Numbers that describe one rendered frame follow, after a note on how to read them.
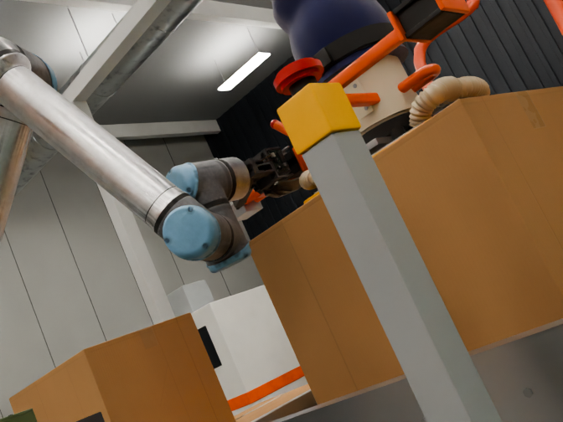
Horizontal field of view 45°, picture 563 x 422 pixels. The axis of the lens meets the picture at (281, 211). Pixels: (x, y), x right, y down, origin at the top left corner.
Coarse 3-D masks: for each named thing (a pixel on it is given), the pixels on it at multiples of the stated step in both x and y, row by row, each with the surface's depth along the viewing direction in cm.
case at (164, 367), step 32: (192, 320) 224; (96, 352) 198; (128, 352) 204; (160, 352) 211; (192, 352) 218; (32, 384) 221; (64, 384) 207; (96, 384) 194; (128, 384) 200; (160, 384) 206; (192, 384) 213; (64, 416) 210; (128, 416) 196; (160, 416) 202; (192, 416) 208; (224, 416) 216
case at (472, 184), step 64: (448, 128) 109; (512, 128) 113; (448, 192) 111; (512, 192) 104; (256, 256) 146; (320, 256) 133; (448, 256) 113; (512, 256) 105; (320, 320) 136; (512, 320) 107; (320, 384) 140
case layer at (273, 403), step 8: (288, 392) 280; (296, 392) 262; (304, 392) 242; (272, 400) 274; (280, 400) 255; (288, 400) 237; (256, 408) 272; (264, 408) 254; (272, 408) 236; (240, 416) 266; (248, 416) 248; (256, 416) 231
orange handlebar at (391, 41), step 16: (384, 48) 108; (352, 64) 113; (368, 64) 111; (432, 64) 131; (336, 80) 115; (352, 80) 115; (416, 80) 132; (352, 96) 127; (368, 96) 131; (256, 192) 164
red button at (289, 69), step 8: (288, 64) 89; (296, 64) 88; (304, 64) 88; (312, 64) 89; (320, 64) 90; (280, 72) 90; (288, 72) 88; (296, 72) 88; (304, 72) 89; (312, 72) 89; (320, 72) 90; (280, 80) 89; (288, 80) 89; (296, 80) 89; (304, 80) 89; (312, 80) 90; (280, 88) 91; (288, 88) 91; (296, 88) 90
